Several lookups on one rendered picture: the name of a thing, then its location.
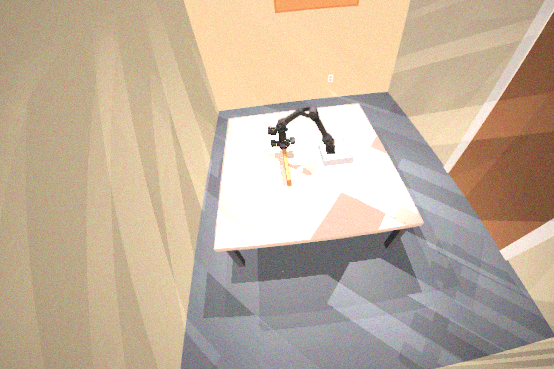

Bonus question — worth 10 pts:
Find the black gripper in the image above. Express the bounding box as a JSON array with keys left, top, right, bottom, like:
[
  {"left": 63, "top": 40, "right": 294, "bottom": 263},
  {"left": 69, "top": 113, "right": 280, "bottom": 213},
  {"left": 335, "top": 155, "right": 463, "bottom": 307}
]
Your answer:
[{"left": 271, "top": 135, "right": 296, "bottom": 148}]

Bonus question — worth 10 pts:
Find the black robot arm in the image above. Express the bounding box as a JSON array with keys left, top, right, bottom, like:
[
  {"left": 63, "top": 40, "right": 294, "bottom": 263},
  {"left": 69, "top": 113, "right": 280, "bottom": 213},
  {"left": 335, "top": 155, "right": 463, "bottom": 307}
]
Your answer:
[{"left": 268, "top": 107, "right": 335, "bottom": 154}]

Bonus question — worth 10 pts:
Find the wooden board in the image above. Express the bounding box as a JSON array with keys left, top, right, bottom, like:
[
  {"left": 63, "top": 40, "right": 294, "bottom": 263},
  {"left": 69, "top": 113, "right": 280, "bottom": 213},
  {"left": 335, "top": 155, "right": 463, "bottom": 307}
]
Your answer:
[{"left": 282, "top": 149, "right": 292, "bottom": 186}]

